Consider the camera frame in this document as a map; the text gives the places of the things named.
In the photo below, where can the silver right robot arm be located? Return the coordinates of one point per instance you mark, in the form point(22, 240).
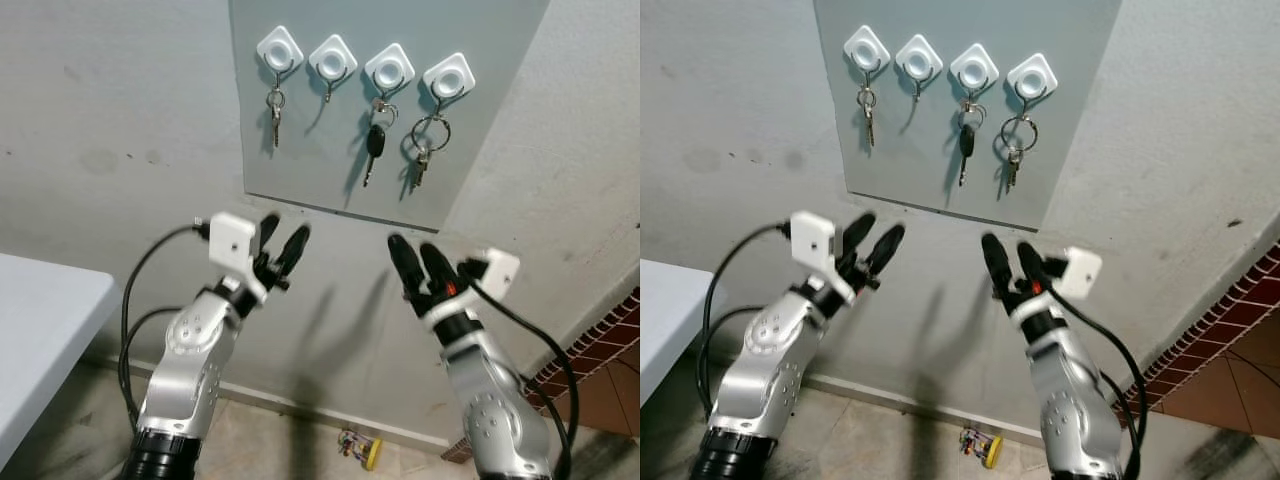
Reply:
point(490, 400)
point(1075, 400)

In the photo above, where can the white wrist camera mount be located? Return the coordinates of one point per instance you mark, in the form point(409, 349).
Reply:
point(812, 238)
point(232, 238)
point(497, 270)
point(1082, 270)

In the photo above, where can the small metal key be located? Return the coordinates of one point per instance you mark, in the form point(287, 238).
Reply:
point(869, 117)
point(276, 118)

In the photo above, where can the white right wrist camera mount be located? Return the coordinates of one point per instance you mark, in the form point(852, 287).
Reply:
point(1082, 270)
point(497, 270)

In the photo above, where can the black car key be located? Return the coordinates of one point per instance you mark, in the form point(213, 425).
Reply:
point(375, 141)
point(966, 141)

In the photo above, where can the white diamond wall hook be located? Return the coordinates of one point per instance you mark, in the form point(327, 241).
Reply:
point(389, 68)
point(974, 67)
point(448, 77)
point(1032, 75)
point(866, 47)
point(279, 48)
point(918, 57)
point(332, 58)

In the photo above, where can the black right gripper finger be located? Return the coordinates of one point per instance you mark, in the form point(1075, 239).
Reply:
point(996, 262)
point(404, 264)
point(437, 266)
point(1030, 263)

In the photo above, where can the small yellow toy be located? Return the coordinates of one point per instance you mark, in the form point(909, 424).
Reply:
point(370, 455)
point(990, 452)

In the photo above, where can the white plastic table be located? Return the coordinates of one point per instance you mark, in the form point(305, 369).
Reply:
point(662, 320)
point(40, 340)

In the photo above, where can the grey wall board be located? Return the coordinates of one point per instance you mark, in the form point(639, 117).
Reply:
point(910, 150)
point(320, 150)

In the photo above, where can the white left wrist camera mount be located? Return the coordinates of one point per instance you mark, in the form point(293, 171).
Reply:
point(232, 238)
point(812, 238)

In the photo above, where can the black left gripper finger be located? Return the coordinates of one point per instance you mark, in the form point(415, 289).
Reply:
point(888, 245)
point(860, 232)
point(268, 230)
point(294, 247)

